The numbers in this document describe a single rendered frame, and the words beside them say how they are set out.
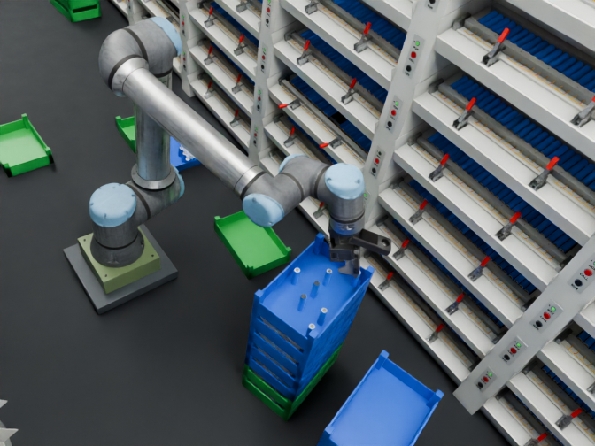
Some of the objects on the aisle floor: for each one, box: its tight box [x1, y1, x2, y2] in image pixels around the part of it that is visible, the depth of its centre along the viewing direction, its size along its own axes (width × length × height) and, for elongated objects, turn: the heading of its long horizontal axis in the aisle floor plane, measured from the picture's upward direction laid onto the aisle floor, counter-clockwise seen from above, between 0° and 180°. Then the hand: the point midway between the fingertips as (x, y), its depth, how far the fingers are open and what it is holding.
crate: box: [116, 116, 136, 153], centre depth 252 cm, size 30×20×8 cm
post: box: [360, 0, 493, 251], centre depth 156 cm, size 20×9×173 cm, turn 118°
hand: (358, 272), depth 144 cm, fingers closed, pressing on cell
